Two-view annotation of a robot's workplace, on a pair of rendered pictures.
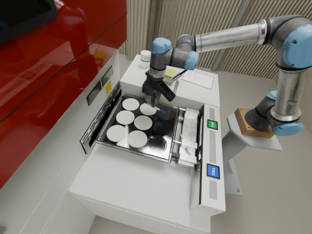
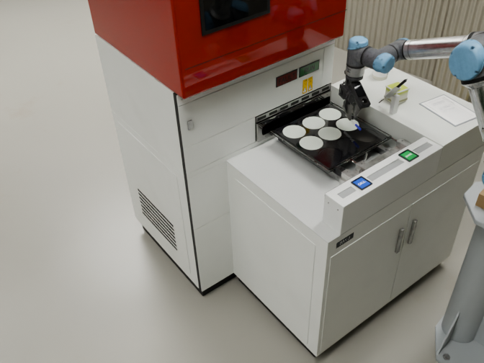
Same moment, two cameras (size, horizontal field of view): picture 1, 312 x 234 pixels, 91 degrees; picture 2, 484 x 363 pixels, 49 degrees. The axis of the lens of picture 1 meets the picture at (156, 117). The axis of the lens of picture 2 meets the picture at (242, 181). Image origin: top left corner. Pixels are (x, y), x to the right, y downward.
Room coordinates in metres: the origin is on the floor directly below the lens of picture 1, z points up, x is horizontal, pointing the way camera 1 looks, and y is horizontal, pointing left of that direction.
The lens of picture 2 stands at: (-0.97, -1.15, 2.22)
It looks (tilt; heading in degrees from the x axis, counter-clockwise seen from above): 40 degrees down; 51
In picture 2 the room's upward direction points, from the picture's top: 2 degrees counter-clockwise
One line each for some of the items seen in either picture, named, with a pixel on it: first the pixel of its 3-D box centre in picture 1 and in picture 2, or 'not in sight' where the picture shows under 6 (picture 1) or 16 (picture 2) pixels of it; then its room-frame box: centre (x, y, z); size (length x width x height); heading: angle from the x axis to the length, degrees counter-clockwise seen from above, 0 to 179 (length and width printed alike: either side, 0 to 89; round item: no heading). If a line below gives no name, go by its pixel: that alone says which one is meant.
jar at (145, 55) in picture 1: (145, 59); (381, 68); (0.95, 0.15, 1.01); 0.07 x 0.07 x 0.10
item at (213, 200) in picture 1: (206, 151); (384, 183); (0.42, -0.30, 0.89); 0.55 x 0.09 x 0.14; 176
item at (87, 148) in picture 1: (106, 115); (294, 114); (0.51, 0.27, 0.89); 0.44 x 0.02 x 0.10; 176
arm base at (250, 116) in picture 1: (260, 116); not in sight; (0.74, -0.65, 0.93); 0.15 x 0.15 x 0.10
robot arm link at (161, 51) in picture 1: (160, 54); (357, 52); (0.61, 0.04, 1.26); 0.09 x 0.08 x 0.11; 90
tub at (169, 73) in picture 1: (168, 76); (396, 93); (0.84, -0.02, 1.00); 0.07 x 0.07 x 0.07; 78
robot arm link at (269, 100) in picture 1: (274, 104); not in sight; (0.73, -0.65, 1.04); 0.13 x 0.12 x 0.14; 0
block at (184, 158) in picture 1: (187, 159); (351, 177); (0.35, -0.19, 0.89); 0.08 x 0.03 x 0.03; 86
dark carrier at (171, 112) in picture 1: (143, 122); (329, 133); (0.51, 0.06, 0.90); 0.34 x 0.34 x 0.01; 86
